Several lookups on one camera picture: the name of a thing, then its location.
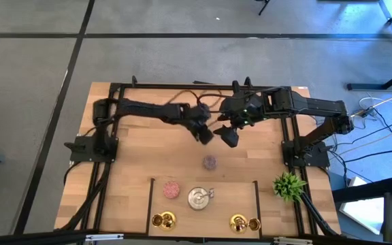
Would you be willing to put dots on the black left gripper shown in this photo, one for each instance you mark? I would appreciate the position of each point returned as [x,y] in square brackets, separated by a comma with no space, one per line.
[196,115]

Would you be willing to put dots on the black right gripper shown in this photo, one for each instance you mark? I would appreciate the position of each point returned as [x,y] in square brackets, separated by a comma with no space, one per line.
[243,109]

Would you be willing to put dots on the purple ball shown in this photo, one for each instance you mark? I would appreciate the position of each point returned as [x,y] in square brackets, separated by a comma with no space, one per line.
[210,162]

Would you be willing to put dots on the maroon paper label tag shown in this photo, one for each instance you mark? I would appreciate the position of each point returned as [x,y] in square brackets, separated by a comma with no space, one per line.
[211,193]

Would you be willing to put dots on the pink ball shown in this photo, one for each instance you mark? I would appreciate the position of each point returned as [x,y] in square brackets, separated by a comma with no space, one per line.
[171,190]

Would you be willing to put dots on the silver candle tin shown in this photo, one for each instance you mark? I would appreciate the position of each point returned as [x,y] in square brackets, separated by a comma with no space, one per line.
[197,200]

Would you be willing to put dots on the gold candlestick holder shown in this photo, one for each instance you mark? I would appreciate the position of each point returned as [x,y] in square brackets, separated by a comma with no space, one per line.
[237,224]
[168,221]

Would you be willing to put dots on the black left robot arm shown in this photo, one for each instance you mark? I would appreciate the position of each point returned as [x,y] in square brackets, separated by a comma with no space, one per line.
[141,109]

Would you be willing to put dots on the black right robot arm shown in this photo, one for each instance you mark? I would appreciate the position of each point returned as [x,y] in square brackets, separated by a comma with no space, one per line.
[318,107]

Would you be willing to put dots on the green artificial plant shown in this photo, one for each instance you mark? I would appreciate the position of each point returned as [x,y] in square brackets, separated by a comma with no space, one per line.
[288,186]

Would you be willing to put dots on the raised wooden shelf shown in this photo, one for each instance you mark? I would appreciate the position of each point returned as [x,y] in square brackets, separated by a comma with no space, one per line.
[216,217]

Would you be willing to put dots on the black stand leg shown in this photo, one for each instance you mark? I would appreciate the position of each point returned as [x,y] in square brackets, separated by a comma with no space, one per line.
[264,8]

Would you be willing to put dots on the black desk leg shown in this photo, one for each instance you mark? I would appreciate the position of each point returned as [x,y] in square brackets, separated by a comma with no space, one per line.
[369,87]
[362,192]

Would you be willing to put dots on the black table frame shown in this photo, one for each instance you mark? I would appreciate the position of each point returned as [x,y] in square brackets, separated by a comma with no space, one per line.
[168,87]

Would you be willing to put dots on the black shelf support bracket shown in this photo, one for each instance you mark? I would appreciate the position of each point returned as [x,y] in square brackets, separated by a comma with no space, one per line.
[150,204]
[258,204]

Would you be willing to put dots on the silver metal bracket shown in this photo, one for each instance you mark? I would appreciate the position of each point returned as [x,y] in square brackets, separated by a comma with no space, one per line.
[104,237]
[293,241]

